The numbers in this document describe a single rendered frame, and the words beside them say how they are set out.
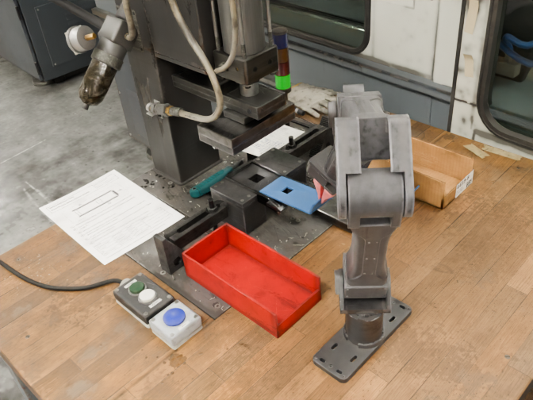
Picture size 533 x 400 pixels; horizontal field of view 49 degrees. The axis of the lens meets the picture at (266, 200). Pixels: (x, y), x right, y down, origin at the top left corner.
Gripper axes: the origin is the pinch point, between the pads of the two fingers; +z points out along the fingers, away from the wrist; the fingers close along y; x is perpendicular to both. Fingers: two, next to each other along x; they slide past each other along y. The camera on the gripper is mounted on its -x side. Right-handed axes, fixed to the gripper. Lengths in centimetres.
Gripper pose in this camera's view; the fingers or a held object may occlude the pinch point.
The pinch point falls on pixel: (324, 198)
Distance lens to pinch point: 114.3
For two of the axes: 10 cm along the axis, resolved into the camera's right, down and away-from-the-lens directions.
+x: -7.0, 4.7, -5.4
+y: -6.8, -6.8, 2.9
